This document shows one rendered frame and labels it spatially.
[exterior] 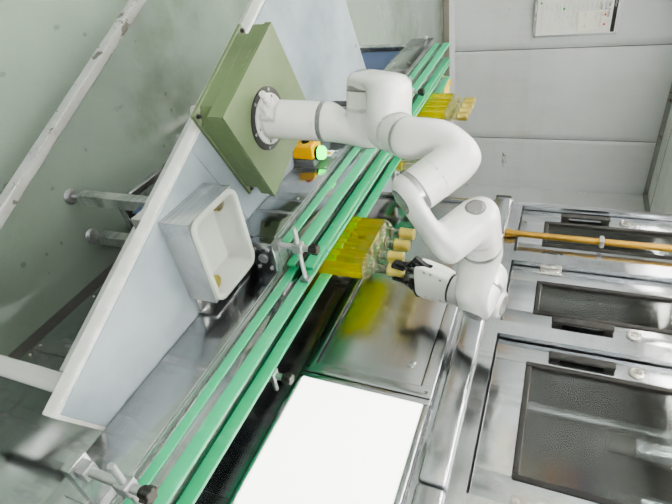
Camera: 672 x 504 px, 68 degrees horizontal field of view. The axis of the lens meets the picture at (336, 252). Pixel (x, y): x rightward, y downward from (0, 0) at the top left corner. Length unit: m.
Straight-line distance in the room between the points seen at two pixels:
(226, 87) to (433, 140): 0.51
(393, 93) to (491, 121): 6.48
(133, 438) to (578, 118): 6.90
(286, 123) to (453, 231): 0.51
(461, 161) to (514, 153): 6.74
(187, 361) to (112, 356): 0.17
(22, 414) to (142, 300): 0.61
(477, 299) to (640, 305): 0.61
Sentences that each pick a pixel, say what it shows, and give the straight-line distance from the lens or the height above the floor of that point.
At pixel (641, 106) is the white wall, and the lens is 7.41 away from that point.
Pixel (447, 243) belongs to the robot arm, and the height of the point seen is 1.36.
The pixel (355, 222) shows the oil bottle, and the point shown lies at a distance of 1.52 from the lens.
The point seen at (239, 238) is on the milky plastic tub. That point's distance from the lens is 1.26.
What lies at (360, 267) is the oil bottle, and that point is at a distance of 1.36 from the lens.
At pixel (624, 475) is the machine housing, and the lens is 1.24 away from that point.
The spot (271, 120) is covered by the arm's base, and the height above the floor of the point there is 0.88.
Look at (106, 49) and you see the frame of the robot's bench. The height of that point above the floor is 0.20.
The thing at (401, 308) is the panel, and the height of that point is 1.17.
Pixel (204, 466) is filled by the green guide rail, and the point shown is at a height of 0.94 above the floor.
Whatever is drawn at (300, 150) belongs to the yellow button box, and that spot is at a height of 0.79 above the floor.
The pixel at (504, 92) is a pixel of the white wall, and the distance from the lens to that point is 7.32.
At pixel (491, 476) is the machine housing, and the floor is 1.47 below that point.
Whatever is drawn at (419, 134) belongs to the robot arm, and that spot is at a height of 1.28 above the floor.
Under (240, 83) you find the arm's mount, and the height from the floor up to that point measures 0.84.
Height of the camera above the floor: 1.51
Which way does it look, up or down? 22 degrees down
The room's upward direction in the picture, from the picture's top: 97 degrees clockwise
